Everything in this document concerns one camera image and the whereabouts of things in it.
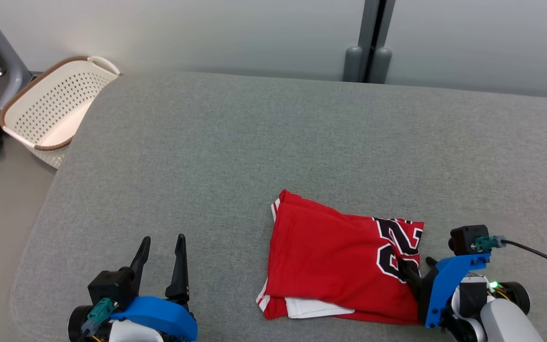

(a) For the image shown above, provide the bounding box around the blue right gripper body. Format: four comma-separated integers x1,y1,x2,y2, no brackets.
415,253,492,329

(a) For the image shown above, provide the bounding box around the right camera cable green plug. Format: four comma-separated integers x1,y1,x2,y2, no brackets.
472,235,547,279

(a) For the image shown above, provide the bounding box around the grey metal stand leg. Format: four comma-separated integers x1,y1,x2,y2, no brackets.
0,12,33,115

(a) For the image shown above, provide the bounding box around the white perforated laundry basket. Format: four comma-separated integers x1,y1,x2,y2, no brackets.
0,56,122,170

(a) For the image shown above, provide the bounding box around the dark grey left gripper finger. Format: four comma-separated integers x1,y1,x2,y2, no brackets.
165,234,190,305
129,236,152,286

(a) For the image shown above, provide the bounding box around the grey aluminium partition post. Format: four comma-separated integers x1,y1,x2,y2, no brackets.
342,0,396,85

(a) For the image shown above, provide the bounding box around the red white basketball jersey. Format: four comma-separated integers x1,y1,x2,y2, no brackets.
256,190,425,326

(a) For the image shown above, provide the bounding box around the left camera cable green plug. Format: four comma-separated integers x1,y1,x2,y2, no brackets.
81,297,115,341

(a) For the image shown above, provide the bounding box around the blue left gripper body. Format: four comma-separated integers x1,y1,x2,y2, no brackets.
109,295,198,342

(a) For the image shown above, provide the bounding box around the camera cable green plug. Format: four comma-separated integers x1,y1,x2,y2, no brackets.
472,235,547,279
81,297,115,341

